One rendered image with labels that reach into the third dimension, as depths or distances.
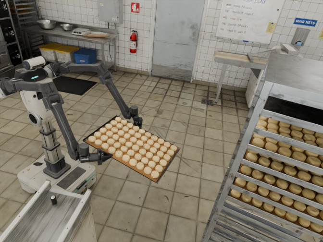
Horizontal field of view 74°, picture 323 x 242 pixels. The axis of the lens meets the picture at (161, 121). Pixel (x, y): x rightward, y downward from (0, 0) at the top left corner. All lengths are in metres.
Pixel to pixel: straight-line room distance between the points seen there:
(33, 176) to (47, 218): 1.15
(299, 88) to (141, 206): 2.04
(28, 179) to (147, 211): 1.27
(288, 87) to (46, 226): 1.41
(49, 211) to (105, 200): 1.09
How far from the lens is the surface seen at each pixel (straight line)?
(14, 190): 2.97
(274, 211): 1.36
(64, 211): 1.56
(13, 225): 1.53
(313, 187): 1.16
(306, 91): 0.89
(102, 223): 2.45
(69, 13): 6.00
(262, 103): 0.90
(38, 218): 1.58
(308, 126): 0.98
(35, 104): 2.02
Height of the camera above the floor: 2.10
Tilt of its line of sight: 34 degrees down
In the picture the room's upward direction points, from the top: 6 degrees clockwise
